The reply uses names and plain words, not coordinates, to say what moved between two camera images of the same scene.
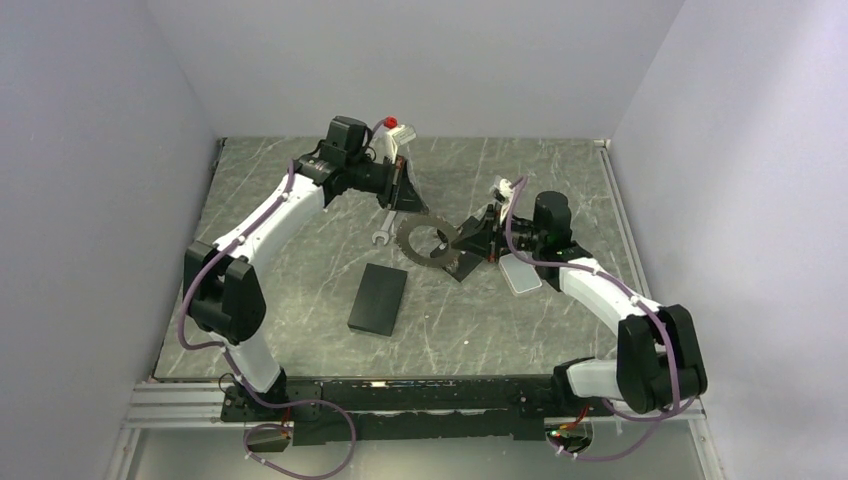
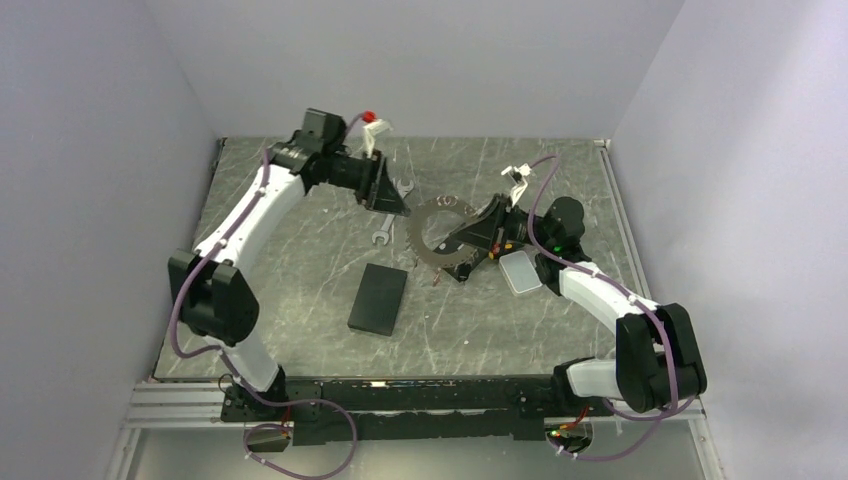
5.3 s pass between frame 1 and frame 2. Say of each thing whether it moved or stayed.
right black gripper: stayed
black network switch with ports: stayed
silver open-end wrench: stayed
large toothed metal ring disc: moved
